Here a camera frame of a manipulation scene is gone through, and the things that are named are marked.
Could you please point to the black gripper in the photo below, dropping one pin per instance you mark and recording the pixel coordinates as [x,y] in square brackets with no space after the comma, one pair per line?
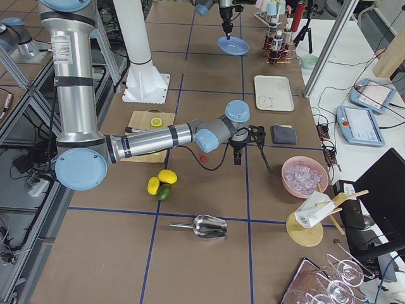
[226,14]
[236,145]

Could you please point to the blue plate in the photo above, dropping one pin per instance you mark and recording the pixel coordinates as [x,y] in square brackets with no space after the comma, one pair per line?
[233,46]

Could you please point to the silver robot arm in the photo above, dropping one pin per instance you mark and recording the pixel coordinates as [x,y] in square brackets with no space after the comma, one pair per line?
[202,7]
[84,153]

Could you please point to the cream bear tray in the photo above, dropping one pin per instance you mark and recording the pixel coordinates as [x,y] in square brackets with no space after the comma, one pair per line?
[273,93]

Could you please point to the pink ice bowl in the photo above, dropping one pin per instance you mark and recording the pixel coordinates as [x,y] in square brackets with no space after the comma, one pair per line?
[302,176]

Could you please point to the yellow lemon round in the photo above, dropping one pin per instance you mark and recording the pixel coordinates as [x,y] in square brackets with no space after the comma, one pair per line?
[167,176]

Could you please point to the red cylinder bottle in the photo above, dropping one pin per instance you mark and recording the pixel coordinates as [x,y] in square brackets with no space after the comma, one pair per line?
[299,11]

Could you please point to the steel ice scoop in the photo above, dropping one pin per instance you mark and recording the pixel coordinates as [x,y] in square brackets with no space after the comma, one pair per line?
[205,227]

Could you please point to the green avocado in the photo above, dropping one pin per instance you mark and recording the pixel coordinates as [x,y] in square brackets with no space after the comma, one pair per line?
[164,192]

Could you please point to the lemon half slice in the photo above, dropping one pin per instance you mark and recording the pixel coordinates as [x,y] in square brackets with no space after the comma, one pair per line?
[156,122]

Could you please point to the mint green bowl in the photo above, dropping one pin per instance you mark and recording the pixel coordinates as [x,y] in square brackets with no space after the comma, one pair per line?
[308,61]

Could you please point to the black tripod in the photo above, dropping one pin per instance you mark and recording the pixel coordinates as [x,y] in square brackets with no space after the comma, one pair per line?
[306,30]

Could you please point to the yellow lemon upper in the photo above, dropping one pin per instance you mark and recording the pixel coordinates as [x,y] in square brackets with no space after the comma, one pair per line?
[153,185]

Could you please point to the wooden stand with carton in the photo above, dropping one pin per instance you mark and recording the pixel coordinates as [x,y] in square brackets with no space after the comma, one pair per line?
[304,225]

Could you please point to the steel muddler black tip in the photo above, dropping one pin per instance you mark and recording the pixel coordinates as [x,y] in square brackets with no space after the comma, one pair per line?
[133,130]

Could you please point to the teach pendant near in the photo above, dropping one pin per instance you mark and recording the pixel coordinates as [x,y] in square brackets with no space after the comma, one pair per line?
[358,126]

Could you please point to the teach pendant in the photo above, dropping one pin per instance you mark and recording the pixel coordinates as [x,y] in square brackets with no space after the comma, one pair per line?
[358,126]
[373,95]

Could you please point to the teach pendant far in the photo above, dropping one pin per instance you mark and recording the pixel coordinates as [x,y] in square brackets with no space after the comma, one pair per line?
[373,95]

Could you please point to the black monitor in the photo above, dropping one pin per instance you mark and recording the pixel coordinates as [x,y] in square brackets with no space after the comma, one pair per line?
[384,203]

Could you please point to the glass cups on tray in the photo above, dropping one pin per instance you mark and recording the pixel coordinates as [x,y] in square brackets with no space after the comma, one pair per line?
[336,282]

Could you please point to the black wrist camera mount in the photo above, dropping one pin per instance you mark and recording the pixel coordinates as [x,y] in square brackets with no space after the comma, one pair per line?
[257,135]

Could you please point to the white wire cup rack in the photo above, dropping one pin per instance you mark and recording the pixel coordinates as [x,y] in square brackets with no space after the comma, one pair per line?
[270,11]

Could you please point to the copper wire bottle rack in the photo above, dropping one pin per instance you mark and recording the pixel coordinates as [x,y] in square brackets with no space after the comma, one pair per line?
[278,41]

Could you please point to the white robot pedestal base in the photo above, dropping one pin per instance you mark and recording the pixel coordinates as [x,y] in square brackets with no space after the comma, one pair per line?
[144,83]

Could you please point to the aluminium frame post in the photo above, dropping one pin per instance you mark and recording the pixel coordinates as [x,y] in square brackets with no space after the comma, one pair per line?
[332,39]

